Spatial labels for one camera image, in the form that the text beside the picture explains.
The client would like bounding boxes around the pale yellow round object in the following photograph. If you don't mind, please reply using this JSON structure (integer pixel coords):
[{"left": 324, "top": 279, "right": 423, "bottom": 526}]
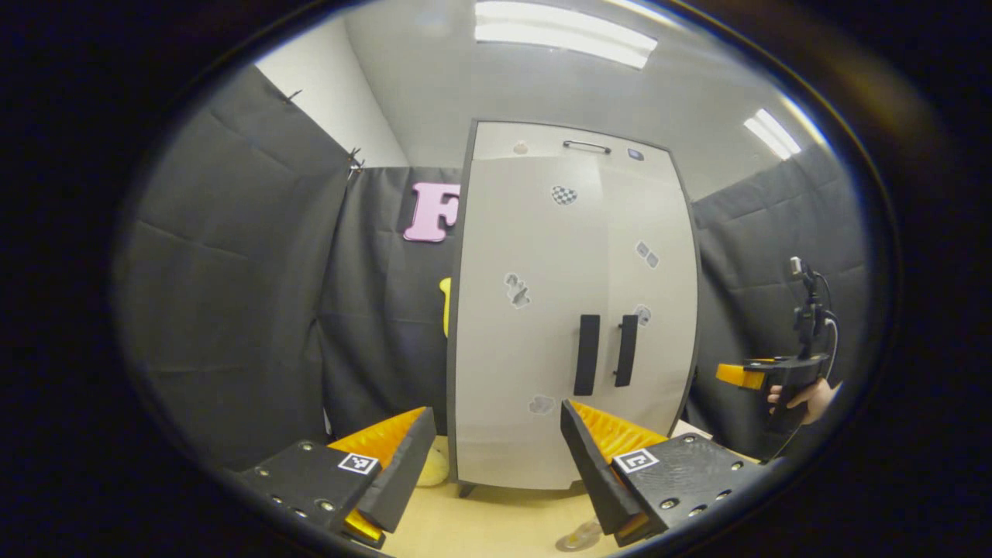
[{"left": 417, "top": 445, "right": 451, "bottom": 488}]

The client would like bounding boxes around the grey cabinet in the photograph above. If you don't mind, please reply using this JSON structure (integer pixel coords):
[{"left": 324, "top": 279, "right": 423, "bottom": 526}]
[{"left": 446, "top": 118, "right": 704, "bottom": 498}]

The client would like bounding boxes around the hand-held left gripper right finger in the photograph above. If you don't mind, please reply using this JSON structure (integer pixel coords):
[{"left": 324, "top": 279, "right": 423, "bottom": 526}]
[{"left": 560, "top": 399, "right": 770, "bottom": 548}]

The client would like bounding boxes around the grey cabinet door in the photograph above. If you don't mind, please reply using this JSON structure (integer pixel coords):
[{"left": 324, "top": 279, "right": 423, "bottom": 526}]
[
  {"left": 456, "top": 157, "right": 613, "bottom": 491},
  {"left": 603, "top": 159, "right": 701, "bottom": 435}
]

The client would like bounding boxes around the grey cabinet drawer front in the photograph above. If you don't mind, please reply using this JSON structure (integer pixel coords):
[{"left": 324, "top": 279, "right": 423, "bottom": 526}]
[{"left": 473, "top": 122, "right": 681, "bottom": 181}]

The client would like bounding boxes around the clear glass bottle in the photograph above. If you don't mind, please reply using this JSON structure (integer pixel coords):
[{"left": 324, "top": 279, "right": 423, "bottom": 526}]
[{"left": 555, "top": 518, "right": 604, "bottom": 553}]

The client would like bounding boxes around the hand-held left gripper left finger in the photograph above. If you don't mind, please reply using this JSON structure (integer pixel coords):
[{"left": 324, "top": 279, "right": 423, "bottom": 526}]
[{"left": 235, "top": 406, "right": 438, "bottom": 550}]

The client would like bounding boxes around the black backdrop cloth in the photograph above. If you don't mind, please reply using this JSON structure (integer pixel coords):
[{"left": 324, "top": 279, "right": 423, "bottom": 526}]
[{"left": 115, "top": 66, "right": 877, "bottom": 470}]

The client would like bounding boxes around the black door handle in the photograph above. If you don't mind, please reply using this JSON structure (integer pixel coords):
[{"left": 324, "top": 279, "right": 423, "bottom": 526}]
[
  {"left": 614, "top": 314, "right": 639, "bottom": 388},
  {"left": 573, "top": 314, "right": 601, "bottom": 397}
]

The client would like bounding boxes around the large ceiling light panel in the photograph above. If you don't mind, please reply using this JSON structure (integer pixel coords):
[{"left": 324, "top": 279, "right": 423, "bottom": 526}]
[{"left": 474, "top": 0, "right": 660, "bottom": 71}]

